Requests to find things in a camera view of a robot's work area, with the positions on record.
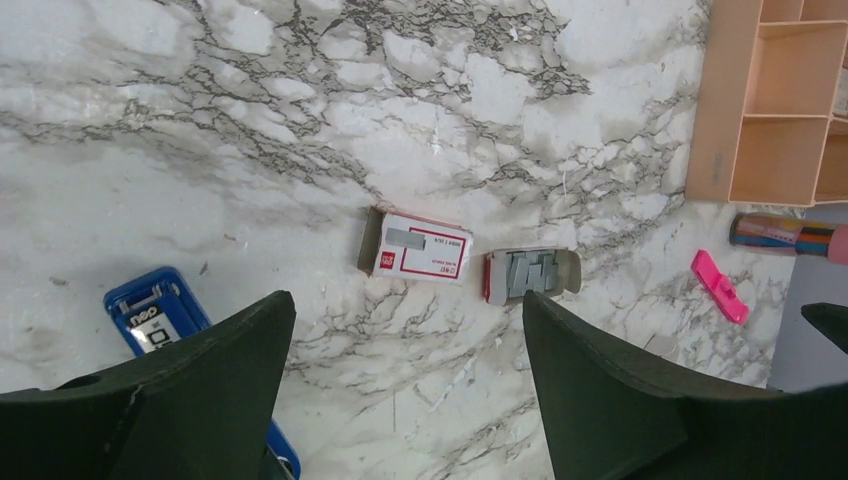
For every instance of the red white staple box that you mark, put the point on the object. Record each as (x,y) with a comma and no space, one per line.
(409,247)

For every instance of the blue stapler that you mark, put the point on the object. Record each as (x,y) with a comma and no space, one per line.
(158,308)

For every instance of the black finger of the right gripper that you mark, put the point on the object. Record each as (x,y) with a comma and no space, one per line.
(830,320)

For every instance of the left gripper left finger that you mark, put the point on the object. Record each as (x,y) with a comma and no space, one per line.
(200,408)

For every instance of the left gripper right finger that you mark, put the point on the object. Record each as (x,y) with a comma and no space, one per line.
(611,410)

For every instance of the pink highlighter marker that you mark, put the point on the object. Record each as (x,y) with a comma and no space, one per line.
(720,288)

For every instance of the orange desk organizer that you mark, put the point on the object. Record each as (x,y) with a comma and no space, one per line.
(767,128)

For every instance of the pink capped pen tube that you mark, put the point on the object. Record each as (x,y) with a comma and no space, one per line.
(788,236)

